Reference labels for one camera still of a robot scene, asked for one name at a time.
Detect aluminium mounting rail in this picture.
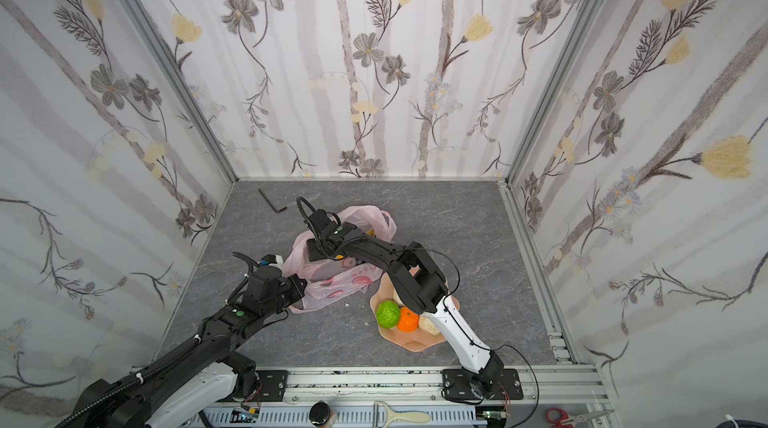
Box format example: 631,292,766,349
254,365,609,406

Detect black hex key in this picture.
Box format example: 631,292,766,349
258,188,289,214

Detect cream handled brush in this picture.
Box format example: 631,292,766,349
372,401,431,428

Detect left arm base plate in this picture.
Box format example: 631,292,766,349
243,370,289,404

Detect beige fake bread roll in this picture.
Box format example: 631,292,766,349
418,315,441,336

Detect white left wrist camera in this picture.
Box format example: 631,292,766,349
259,254,284,268

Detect black round knob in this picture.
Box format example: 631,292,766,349
308,401,336,428

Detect red handled scissors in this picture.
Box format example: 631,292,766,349
545,408,613,428

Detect beige fake fruit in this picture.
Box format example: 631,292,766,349
392,291,405,307

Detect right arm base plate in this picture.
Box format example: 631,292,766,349
441,368,524,404

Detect orange fake orange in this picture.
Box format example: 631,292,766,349
396,307,419,333

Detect white slotted cable duct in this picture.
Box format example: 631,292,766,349
204,405,487,427

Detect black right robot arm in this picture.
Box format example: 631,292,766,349
296,196,523,404

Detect pink plastic bag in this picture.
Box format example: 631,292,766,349
282,205,397,314

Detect green fake fruit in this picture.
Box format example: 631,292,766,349
375,300,401,329

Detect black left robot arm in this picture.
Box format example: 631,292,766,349
59,252,307,427

